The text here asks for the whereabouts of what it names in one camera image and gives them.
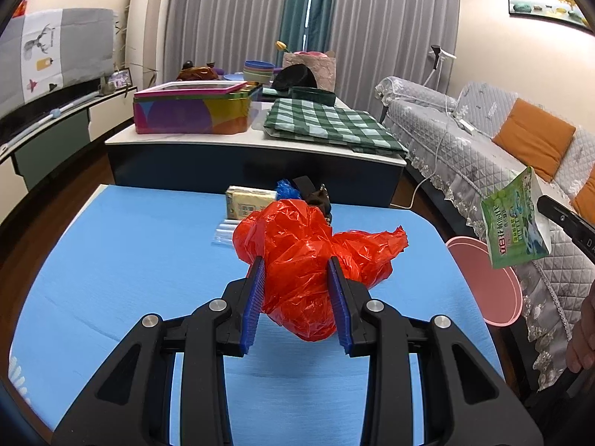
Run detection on green snack package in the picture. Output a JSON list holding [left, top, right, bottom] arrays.
[[481, 166, 551, 269]]

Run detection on red plastic bag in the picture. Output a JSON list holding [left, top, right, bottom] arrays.
[[233, 199, 408, 342]]

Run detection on black elastic band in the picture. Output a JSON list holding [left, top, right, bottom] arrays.
[[292, 176, 332, 224]]

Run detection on blue plastic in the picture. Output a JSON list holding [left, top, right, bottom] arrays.
[[275, 179, 302, 200]]

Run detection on pink plastic trash bin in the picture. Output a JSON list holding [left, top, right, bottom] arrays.
[[446, 236, 523, 327]]

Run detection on person's right hand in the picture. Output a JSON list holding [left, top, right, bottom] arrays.
[[566, 283, 595, 372]]

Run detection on orange cushion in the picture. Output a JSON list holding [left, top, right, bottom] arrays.
[[572, 173, 595, 226], [492, 99, 576, 182]]

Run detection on grey quilted sofa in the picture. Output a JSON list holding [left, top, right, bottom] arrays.
[[374, 77, 594, 390]]

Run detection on clear plastic wrapper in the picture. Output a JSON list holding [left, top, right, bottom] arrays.
[[213, 219, 240, 248]]

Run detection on yellow tissue pack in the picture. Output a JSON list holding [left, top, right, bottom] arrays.
[[225, 185, 277, 220]]

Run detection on TV cabinet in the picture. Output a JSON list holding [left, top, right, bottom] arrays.
[[1, 87, 137, 220]]

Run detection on white coffee table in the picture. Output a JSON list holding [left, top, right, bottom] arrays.
[[106, 102, 406, 207]]

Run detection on green checkered cloth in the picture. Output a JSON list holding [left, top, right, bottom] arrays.
[[263, 99, 408, 157]]

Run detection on grey curtain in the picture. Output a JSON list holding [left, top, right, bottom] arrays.
[[163, 0, 460, 112]]

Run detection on colourful storage box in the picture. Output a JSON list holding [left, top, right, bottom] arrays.
[[133, 81, 262, 135]]

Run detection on pink lace basket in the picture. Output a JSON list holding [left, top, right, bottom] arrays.
[[282, 51, 337, 92]]

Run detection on black hat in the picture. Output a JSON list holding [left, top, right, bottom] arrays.
[[271, 64, 318, 93]]

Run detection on brown plush toy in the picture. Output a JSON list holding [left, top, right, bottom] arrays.
[[177, 61, 219, 82]]

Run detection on teal curtain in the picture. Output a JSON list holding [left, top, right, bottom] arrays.
[[279, 0, 334, 51]]

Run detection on stacked coloured bowls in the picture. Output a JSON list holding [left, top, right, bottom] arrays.
[[242, 59, 275, 85]]

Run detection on covered television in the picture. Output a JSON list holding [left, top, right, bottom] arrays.
[[0, 8, 115, 116]]

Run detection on white air conditioner tower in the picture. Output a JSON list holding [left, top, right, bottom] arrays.
[[125, 0, 170, 90]]

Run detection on red chinese knot decoration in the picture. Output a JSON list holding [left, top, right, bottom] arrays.
[[12, 0, 27, 18]]

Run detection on white power cable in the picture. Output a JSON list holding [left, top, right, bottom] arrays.
[[389, 61, 475, 209]]

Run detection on framed wall picture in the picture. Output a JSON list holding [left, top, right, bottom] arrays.
[[507, 0, 592, 31]]

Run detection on small photo frame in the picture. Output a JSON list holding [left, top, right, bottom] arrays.
[[107, 68, 133, 90]]

